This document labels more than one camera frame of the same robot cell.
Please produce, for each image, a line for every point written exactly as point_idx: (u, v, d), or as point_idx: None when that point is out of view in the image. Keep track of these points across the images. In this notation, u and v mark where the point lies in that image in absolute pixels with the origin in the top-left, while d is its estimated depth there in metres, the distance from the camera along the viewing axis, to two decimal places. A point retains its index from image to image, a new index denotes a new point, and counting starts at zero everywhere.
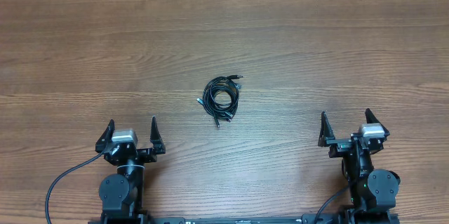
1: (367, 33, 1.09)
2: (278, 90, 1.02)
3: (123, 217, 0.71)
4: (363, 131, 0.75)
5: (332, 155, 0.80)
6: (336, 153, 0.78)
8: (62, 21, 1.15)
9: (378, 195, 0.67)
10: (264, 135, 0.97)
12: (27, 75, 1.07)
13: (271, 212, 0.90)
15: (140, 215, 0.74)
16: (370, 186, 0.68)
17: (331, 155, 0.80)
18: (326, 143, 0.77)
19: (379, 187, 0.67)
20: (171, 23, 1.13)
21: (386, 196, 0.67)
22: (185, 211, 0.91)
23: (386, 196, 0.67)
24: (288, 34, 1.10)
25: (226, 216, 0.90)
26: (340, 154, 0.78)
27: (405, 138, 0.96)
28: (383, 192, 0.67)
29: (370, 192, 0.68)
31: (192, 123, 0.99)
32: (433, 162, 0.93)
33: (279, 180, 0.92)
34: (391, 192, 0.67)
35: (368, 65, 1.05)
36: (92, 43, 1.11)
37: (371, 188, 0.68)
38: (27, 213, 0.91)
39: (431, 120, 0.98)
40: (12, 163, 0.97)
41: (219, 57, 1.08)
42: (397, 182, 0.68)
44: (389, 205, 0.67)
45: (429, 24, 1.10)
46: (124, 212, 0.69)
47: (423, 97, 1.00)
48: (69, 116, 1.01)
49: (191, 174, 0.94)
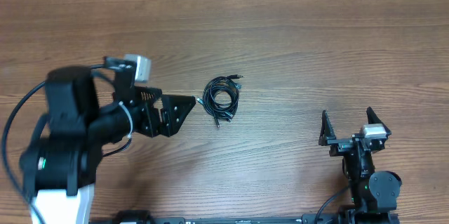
1: (367, 33, 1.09)
2: (278, 90, 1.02)
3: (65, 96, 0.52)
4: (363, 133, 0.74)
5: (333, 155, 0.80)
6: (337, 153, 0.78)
8: (62, 21, 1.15)
9: (381, 197, 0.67)
10: (264, 135, 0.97)
12: (27, 76, 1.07)
13: (271, 212, 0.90)
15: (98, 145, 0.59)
16: (372, 190, 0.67)
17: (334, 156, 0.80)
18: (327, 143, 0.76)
19: (381, 191, 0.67)
20: (171, 23, 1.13)
21: (387, 200, 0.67)
22: (185, 211, 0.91)
23: (388, 199, 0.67)
24: (288, 34, 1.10)
25: (226, 216, 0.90)
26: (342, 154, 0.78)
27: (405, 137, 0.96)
28: (384, 195, 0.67)
29: (372, 195, 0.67)
31: (192, 122, 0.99)
32: (434, 162, 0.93)
33: (279, 180, 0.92)
34: (393, 195, 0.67)
35: (368, 65, 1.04)
36: (92, 43, 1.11)
37: (372, 191, 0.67)
38: (26, 213, 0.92)
39: (431, 120, 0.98)
40: (12, 163, 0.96)
41: (219, 57, 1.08)
42: (399, 185, 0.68)
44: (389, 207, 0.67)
45: (429, 24, 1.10)
46: (70, 96, 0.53)
47: (423, 97, 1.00)
48: None
49: (191, 174, 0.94)
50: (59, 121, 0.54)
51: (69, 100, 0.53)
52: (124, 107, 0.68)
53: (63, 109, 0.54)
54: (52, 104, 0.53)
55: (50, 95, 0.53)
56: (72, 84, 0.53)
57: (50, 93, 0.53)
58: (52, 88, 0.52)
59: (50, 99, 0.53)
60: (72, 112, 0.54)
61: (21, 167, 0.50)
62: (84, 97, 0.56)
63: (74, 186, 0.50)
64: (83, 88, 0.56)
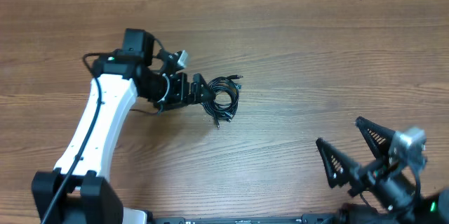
1: (367, 33, 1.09)
2: (278, 90, 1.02)
3: (139, 39, 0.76)
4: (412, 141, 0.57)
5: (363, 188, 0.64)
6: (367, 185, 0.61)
8: (62, 21, 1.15)
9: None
10: (264, 135, 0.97)
12: (27, 76, 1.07)
13: (271, 212, 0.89)
15: (146, 86, 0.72)
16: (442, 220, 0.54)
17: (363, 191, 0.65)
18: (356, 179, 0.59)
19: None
20: (171, 23, 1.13)
21: None
22: (186, 211, 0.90)
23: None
24: (288, 34, 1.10)
25: (226, 215, 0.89)
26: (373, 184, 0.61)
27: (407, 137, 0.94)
28: None
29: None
31: (192, 123, 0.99)
32: (434, 162, 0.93)
33: (279, 180, 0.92)
34: None
35: (369, 65, 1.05)
36: (92, 43, 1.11)
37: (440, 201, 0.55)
38: (27, 213, 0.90)
39: (431, 120, 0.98)
40: (12, 163, 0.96)
41: (219, 57, 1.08)
42: None
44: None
45: (429, 24, 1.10)
46: (142, 40, 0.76)
47: (423, 97, 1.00)
48: (69, 116, 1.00)
49: (191, 174, 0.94)
50: (127, 52, 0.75)
51: (137, 38, 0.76)
52: (166, 77, 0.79)
53: (132, 44, 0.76)
54: (126, 42, 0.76)
55: (127, 38, 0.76)
56: (144, 32, 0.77)
57: (128, 36, 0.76)
58: (130, 32, 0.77)
59: (125, 39, 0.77)
60: (137, 46, 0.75)
61: (95, 61, 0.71)
62: (149, 44, 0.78)
63: (130, 72, 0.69)
64: (151, 38, 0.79)
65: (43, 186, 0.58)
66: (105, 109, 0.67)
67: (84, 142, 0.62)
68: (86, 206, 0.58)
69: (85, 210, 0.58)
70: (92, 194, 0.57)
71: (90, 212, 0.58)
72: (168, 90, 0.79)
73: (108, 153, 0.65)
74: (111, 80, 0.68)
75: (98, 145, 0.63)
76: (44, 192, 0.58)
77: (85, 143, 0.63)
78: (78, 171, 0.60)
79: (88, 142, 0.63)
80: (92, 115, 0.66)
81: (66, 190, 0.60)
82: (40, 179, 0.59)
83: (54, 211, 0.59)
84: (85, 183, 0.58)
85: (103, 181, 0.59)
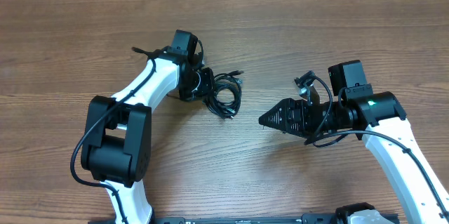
1: (367, 33, 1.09)
2: (278, 90, 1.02)
3: (186, 38, 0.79)
4: (308, 73, 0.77)
5: (302, 126, 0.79)
6: (302, 112, 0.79)
8: (62, 21, 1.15)
9: (349, 79, 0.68)
10: (264, 135, 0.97)
12: (27, 76, 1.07)
13: (271, 212, 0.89)
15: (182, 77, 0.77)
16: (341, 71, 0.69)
17: (316, 146, 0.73)
18: (289, 102, 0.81)
19: (354, 78, 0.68)
20: (171, 22, 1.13)
21: (356, 74, 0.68)
22: (186, 211, 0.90)
23: (362, 75, 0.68)
24: (288, 34, 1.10)
25: (226, 216, 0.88)
26: (304, 107, 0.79)
27: (414, 132, 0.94)
28: (356, 77, 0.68)
29: (346, 81, 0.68)
31: (192, 122, 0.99)
32: (434, 162, 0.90)
33: (279, 180, 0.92)
34: (360, 78, 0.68)
35: (368, 64, 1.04)
36: (92, 43, 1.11)
37: (330, 71, 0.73)
38: (27, 213, 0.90)
39: (431, 120, 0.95)
40: (12, 163, 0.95)
41: (219, 57, 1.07)
42: (358, 64, 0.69)
44: (367, 89, 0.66)
45: (429, 24, 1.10)
46: (190, 39, 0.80)
47: (423, 97, 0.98)
48: (69, 116, 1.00)
49: (191, 174, 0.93)
50: (174, 49, 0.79)
51: (185, 37, 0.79)
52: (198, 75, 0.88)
53: (179, 42, 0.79)
54: (177, 38, 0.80)
55: (178, 34, 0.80)
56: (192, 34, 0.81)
57: (178, 34, 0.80)
58: (180, 33, 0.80)
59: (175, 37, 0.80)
60: (183, 45, 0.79)
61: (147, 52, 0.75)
62: (192, 44, 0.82)
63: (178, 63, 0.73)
64: (195, 40, 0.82)
65: (97, 104, 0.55)
66: (159, 74, 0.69)
67: (139, 87, 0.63)
68: (130, 128, 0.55)
69: (128, 133, 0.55)
70: (140, 120, 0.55)
71: (132, 137, 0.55)
72: (200, 83, 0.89)
73: (150, 105, 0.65)
74: (165, 62, 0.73)
75: (147, 93, 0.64)
76: (95, 110, 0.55)
77: (139, 88, 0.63)
78: (130, 103, 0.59)
79: (141, 88, 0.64)
80: (144, 76, 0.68)
81: (111, 123, 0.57)
82: (97, 98, 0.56)
83: (97, 131, 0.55)
84: (134, 109, 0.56)
85: (150, 112, 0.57)
